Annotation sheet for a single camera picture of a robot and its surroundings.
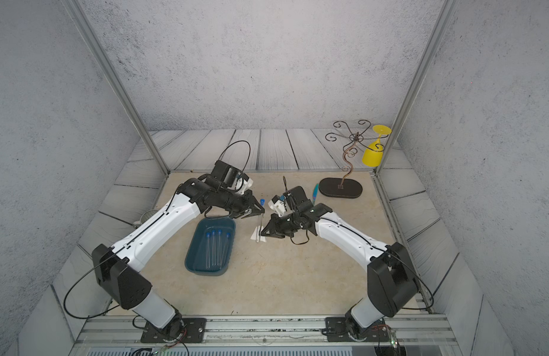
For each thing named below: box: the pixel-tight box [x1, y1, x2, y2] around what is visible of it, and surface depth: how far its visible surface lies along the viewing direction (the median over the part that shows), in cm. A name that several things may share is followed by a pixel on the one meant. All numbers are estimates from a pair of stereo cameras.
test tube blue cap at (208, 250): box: [205, 232, 212, 270], surface depth 93 cm
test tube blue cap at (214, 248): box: [212, 229, 216, 267], surface depth 93 cm
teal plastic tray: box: [183, 216, 237, 277], surface depth 91 cm
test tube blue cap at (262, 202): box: [257, 198, 266, 243], surface depth 74 cm
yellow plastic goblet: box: [362, 124, 392, 167], surface depth 98 cm
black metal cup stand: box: [318, 119, 389, 199], surface depth 110 cm
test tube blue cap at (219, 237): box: [218, 229, 222, 267], surface depth 94 cm
